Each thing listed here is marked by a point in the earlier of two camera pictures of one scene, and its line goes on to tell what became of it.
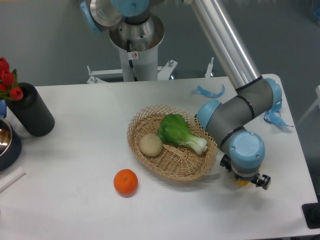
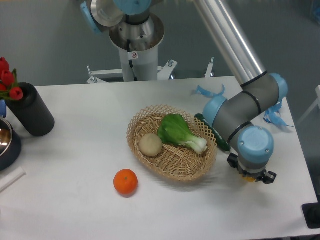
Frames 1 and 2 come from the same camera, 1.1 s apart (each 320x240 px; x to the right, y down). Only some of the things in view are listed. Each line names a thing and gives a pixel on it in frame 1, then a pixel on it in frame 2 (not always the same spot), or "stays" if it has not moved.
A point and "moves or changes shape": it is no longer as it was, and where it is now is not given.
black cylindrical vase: [32, 111] stays
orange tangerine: [126, 181] stays
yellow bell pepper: [242, 182] moves or changes shape
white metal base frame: [103, 76] stays
